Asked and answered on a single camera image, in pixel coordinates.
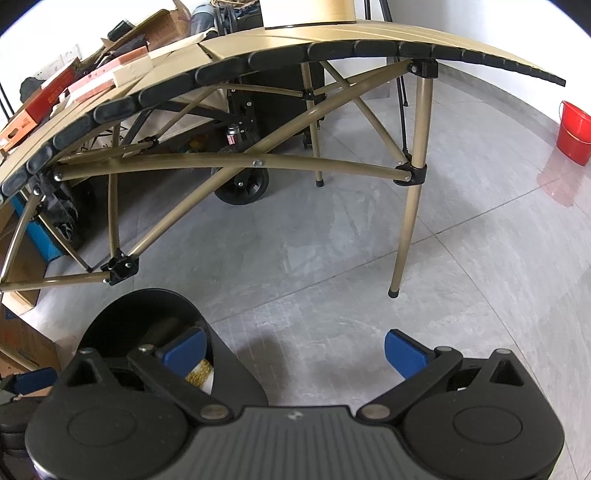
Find black wagon wheel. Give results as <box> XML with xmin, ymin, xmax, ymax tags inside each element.
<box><xmin>214</xmin><ymin>167</ymin><xmax>270</xmax><ymax>206</ymax></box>

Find black backpack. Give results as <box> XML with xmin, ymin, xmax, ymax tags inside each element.
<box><xmin>20</xmin><ymin>76</ymin><xmax>45</xmax><ymax>101</ymax></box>

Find blue storage box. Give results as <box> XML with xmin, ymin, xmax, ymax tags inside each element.
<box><xmin>11</xmin><ymin>193</ymin><xmax>64</xmax><ymax>265</ymax></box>

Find white wall sockets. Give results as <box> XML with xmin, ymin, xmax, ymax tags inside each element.
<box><xmin>34</xmin><ymin>43</ymin><xmax>82</xmax><ymax>82</ymax></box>

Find open brown cardboard box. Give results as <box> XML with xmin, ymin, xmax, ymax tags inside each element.
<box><xmin>99</xmin><ymin>0</ymin><xmax>219</xmax><ymax>52</ymax></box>

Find black round bin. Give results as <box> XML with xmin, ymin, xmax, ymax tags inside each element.
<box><xmin>80</xmin><ymin>288</ymin><xmax>269</xmax><ymax>408</ymax></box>

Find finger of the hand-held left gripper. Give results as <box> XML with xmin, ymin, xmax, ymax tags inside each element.
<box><xmin>0</xmin><ymin>366</ymin><xmax>59</xmax><ymax>398</ymax></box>

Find orange cardboard box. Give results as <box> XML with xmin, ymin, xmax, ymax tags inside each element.
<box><xmin>0</xmin><ymin>59</ymin><xmax>80</xmax><ymax>149</ymax></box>

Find red plastic bucket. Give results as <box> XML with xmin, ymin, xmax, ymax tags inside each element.
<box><xmin>555</xmin><ymin>100</ymin><xmax>591</xmax><ymax>167</ymax></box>

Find black camera tripod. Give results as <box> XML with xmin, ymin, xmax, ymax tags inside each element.
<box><xmin>364</xmin><ymin>0</ymin><xmax>410</xmax><ymax>108</ymax></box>

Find orange and white plush toy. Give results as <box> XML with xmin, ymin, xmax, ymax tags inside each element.
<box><xmin>185</xmin><ymin>359</ymin><xmax>216</xmax><ymax>394</ymax></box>

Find tan metal table frame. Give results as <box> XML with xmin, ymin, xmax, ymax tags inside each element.
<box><xmin>0</xmin><ymin>58</ymin><xmax>439</xmax><ymax>301</ymax></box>

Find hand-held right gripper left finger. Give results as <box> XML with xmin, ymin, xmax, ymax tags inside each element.
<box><xmin>64</xmin><ymin>328</ymin><xmax>235</xmax><ymax>424</ymax></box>

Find large brown cardboard box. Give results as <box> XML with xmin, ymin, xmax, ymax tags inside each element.
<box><xmin>0</xmin><ymin>276</ymin><xmax>62</xmax><ymax>371</ymax></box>

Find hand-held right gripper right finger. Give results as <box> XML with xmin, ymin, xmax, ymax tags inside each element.
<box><xmin>357</xmin><ymin>329</ymin><xmax>526</xmax><ymax>422</ymax></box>

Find grey water bottle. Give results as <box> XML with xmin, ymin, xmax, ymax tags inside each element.
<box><xmin>191</xmin><ymin>2</ymin><xmax>219</xmax><ymax>34</ymax></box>

